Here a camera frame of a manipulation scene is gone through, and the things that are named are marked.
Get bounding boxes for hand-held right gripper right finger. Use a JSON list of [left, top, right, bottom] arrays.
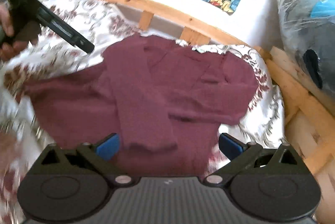
[[205, 133, 301, 186]]

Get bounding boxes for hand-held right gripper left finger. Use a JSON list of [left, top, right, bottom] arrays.
[[34, 133, 133, 185]]

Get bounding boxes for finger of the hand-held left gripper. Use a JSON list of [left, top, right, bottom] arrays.
[[39, 7, 95, 53]]

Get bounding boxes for maroon knit sweater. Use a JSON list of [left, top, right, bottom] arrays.
[[22, 33, 259, 179]]

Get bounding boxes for clear plastic bag of clothes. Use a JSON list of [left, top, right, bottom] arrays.
[[277, 0, 335, 99]]

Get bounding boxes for person's left hand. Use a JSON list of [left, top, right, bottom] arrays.
[[0, 7, 40, 62]]

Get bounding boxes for white floral blanket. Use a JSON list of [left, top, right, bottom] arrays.
[[0, 0, 287, 224]]

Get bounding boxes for wooden slat panel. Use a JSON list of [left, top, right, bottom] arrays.
[[262, 46, 335, 183]]

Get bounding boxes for wooden bed frame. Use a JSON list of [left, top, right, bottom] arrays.
[[0, 0, 265, 53]]

